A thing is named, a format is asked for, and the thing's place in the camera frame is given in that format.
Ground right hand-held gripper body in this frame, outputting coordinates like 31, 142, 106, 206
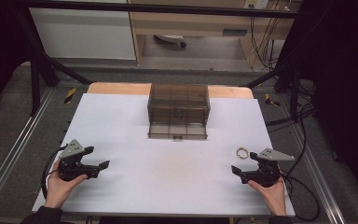
245, 147, 296, 189

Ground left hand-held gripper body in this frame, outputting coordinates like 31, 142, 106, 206
57, 139, 91, 182

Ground thin gold bracelet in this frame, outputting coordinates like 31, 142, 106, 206
235, 147, 250, 161

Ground brown transparent drawer box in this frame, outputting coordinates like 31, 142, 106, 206
147, 82, 212, 140

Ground person's left hand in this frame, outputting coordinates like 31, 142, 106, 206
44, 158, 89, 209

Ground person's right hand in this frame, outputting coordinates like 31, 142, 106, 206
247, 176, 288, 217

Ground yellow black tape strip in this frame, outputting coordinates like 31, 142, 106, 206
63, 87, 77, 105
264, 92, 282, 107

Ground white table mat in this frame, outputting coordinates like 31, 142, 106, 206
32, 92, 296, 217

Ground wooden table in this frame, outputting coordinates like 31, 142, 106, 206
86, 81, 255, 100

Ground white cabinet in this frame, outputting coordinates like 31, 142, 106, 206
28, 0, 137, 61

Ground black curtain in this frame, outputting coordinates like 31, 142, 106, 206
276, 0, 358, 204
0, 0, 42, 123

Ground office chair base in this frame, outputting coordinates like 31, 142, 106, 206
153, 34, 188, 49

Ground wooden desk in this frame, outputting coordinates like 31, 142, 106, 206
126, 0, 303, 72

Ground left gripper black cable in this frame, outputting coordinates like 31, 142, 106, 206
40, 144, 69, 200

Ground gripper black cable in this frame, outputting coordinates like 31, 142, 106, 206
40, 144, 69, 200
279, 169, 322, 223

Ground aluminium floor rail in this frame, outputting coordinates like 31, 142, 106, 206
0, 88, 56, 217
276, 92, 347, 224

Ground black floor cables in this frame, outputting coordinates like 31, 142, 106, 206
265, 78, 317, 171

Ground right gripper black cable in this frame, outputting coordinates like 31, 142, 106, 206
279, 169, 322, 223

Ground bundle of hanging cables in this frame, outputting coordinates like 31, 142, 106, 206
249, 0, 293, 72

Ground white wall socket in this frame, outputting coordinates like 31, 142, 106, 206
242, 0, 270, 10

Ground black metal frame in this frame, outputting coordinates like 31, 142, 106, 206
13, 0, 304, 123

